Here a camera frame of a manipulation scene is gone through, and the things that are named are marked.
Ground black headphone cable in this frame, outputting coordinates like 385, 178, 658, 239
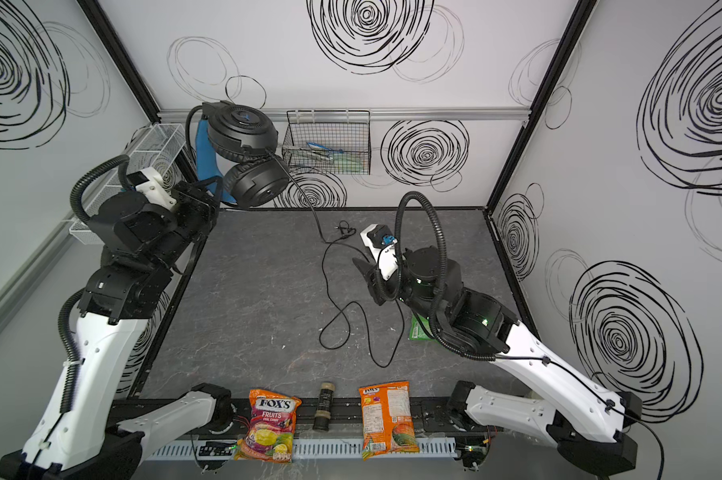
267, 149, 425, 369

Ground black blue headphones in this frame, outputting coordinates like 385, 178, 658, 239
184, 100, 291, 210

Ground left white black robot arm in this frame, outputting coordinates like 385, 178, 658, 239
0, 154, 234, 479

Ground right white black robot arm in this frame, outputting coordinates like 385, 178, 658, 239
354, 191, 643, 479

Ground green snack bag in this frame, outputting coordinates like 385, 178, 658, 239
408, 313, 435, 341

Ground orange snack bag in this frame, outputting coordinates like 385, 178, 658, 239
359, 381, 420, 460

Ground small dark bottle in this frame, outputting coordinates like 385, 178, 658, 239
313, 382, 335, 432

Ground Fox's fruits candy bag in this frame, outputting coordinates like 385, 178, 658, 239
237, 389, 302, 463

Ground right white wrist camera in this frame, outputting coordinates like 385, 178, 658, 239
360, 224, 398, 280

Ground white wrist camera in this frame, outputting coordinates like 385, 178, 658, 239
127, 167, 178, 212
360, 224, 398, 280

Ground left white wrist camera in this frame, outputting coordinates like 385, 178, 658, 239
127, 167, 178, 212

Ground white wire wall shelf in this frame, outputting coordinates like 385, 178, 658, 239
84, 123, 185, 215

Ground black wire wall basket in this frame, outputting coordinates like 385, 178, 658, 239
282, 109, 372, 175

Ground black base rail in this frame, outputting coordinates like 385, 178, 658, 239
107, 397, 503, 437

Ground white slotted cable duct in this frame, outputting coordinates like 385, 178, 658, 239
148, 437, 458, 462

